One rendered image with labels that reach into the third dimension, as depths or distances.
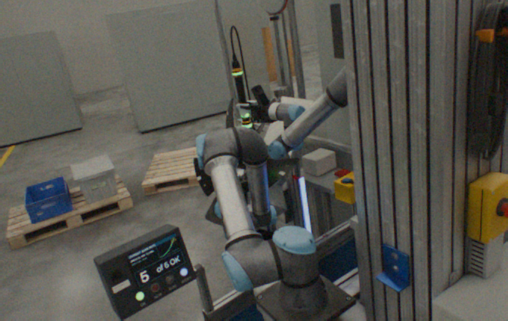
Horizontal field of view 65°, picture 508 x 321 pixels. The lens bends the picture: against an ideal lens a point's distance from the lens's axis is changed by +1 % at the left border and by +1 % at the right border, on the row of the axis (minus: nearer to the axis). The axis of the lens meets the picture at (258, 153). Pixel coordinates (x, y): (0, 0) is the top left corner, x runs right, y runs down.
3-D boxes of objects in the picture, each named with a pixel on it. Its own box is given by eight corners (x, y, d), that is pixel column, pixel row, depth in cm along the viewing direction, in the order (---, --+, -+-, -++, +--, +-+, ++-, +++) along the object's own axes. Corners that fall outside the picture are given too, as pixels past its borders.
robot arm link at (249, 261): (284, 273, 106) (233, 118, 135) (230, 288, 104) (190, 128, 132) (282, 285, 116) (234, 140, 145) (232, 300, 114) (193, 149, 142)
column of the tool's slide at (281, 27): (306, 263, 301) (271, 14, 237) (316, 263, 298) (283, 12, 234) (304, 268, 296) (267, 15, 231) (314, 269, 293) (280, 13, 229)
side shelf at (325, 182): (317, 165, 262) (317, 160, 261) (360, 178, 234) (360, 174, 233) (289, 178, 250) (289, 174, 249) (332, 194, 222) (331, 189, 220)
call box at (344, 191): (357, 188, 195) (356, 168, 191) (375, 193, 187) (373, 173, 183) (335, 201, 186) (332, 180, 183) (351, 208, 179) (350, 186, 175)
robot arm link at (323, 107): (372, 87, 125) (278, 168, 155) (380, 79, 134) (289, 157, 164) (347, 60, 126) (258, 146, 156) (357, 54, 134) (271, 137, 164)
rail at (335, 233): (362, 225, 198) (360, 211, 195) (368, 228, 195) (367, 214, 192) (205, 326, 152) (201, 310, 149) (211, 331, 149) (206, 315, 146)
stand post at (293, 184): (309, 297, 267) (286, 137, 226) (318, 304, 260) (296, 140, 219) (304, 301, 264) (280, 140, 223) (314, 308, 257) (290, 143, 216)
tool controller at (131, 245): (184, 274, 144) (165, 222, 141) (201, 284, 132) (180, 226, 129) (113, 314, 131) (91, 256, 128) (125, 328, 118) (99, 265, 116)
